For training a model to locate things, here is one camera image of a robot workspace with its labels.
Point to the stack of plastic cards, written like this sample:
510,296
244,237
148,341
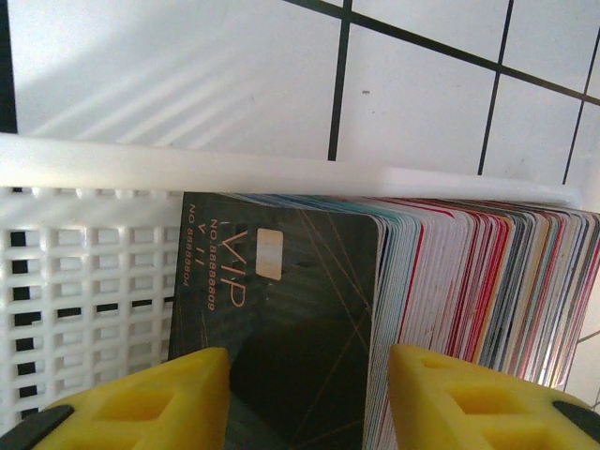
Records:
469,290

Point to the white plastic basket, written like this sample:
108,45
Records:
70,262

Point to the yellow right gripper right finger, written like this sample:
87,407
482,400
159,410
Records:
469,403

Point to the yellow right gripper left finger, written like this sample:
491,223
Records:
154,403

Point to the black VIP card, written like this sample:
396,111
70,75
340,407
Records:
304,304

